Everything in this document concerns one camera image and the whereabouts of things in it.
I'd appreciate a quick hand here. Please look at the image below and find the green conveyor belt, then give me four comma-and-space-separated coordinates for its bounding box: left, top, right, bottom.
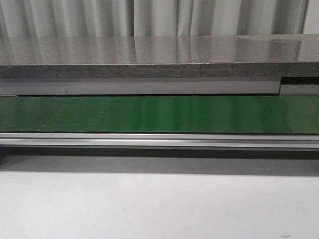
0, 96, 319, 134

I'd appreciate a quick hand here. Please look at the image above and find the grey stone counter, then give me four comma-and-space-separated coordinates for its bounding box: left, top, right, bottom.
0, 34, 319, 96

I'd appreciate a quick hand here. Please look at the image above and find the white pleated curtain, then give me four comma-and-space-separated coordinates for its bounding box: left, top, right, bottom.
0, 0, 319, 37

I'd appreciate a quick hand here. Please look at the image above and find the aluminium conveyor frame rail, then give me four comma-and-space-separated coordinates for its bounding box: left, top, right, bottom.
0, 133, 319, 150

